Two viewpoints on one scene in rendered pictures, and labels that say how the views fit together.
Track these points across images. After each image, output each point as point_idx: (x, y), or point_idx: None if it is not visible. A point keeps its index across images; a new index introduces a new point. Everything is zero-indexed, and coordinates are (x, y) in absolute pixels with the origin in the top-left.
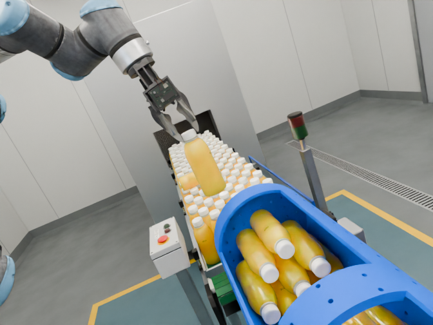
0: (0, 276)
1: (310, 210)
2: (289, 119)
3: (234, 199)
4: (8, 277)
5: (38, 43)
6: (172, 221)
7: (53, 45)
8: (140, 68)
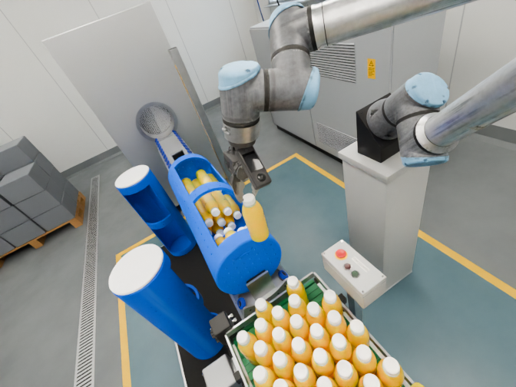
0: (403, 154)
1: (204, 229)
2: None
3: (246, 235)
4: (403, 160)
5: None
6: (355, 284)
7: None
8: None
